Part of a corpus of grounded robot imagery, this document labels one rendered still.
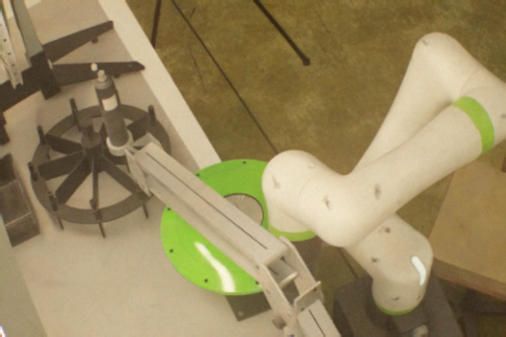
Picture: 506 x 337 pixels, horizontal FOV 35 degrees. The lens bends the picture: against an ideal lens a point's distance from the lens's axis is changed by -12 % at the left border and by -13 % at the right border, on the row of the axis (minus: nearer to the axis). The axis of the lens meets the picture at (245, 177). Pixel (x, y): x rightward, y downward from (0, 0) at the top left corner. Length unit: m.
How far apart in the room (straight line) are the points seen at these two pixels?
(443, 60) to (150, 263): 0.79
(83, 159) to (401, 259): 0.75
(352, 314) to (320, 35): 1.83
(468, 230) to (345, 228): 0.97
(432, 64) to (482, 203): 0.77
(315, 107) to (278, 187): 1.88
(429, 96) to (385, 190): 0.35
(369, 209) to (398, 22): 2.34
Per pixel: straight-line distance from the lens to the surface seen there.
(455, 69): 1.67
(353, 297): 2.00
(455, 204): 2.36
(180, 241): 1.77
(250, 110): 3.34
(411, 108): 1.73
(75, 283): 1.96
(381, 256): 1.77
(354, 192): 1.39
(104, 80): 1.51
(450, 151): 1.51
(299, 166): 1.47
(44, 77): 2.24
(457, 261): 2.27
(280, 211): 1.50
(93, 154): 1.99
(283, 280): 1.31
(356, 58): 3.51
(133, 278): 1.94
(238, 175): 1.83
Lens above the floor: 2.57
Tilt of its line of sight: 55 degrees down
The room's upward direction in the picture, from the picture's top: 8 degrees counter-clockwise
